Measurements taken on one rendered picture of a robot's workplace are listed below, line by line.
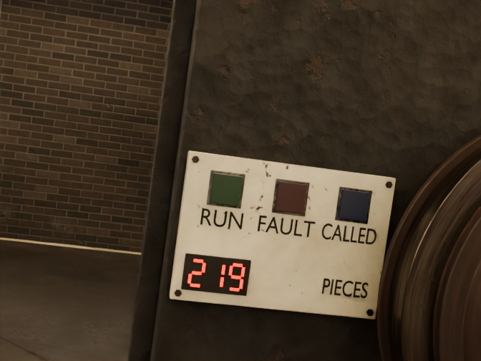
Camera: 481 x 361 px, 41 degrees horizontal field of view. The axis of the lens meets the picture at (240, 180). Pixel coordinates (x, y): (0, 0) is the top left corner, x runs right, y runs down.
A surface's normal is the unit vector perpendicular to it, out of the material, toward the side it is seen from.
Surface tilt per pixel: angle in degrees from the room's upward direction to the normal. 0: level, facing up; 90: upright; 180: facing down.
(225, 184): 90
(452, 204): 90
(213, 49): 90
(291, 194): 90
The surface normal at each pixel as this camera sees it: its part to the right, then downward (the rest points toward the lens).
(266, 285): 0.13, 0.07
